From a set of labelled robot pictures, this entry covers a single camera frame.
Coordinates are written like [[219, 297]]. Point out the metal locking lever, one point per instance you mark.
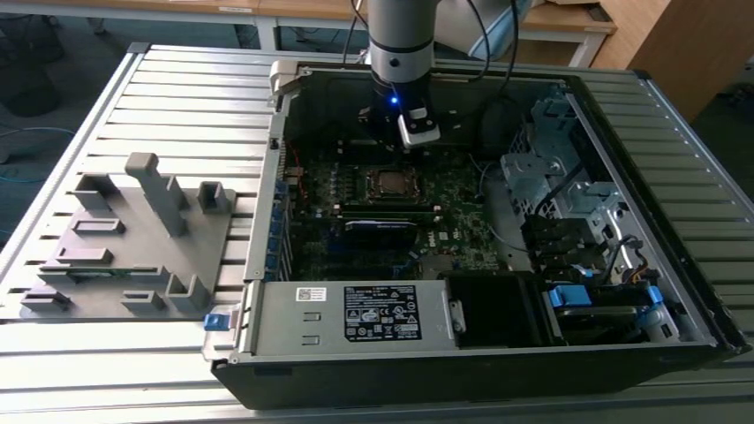
[[391, 168]]

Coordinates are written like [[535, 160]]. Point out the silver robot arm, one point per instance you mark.
[[401, 26]]

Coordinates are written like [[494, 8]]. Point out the CPU socket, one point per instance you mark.
[[421, 198]]

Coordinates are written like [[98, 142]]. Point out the white-clipped RAM slot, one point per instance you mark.
[[389, 216], [383, 206]]

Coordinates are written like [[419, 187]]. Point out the silver drive cage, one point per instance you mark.
[[525, 170]]

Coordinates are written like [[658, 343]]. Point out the green motherboard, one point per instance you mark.
[[465, 221]]

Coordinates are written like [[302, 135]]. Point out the black graphics card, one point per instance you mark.
[[377, 240]]

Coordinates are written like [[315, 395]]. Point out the silver chipset heatsink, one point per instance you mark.
[[437, 265]]

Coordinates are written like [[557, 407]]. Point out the silver power supply unit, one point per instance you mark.
[[276, 318]]

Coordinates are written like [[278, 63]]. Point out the wooden cabinet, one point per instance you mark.
[[696, 44]]

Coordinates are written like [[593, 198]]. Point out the hard disk in blue carrier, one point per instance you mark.
[[569, 295]]

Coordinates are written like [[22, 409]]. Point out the grey parts rack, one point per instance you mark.
[[147, 265]]

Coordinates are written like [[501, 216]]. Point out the blue case latch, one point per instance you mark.
[[215, 322]]

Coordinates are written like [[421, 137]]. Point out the black office chair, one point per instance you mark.
[[30, 88]]

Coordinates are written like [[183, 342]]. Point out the green RAM stick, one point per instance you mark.
[[94, 274]]

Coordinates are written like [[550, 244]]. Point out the black PC case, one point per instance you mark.
[[413, 388]]

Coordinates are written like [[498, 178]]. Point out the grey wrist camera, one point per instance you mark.
[[419, 130]]

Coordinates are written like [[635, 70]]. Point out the wooden desk white frame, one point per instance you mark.
[[118, 3], [583, 24]]

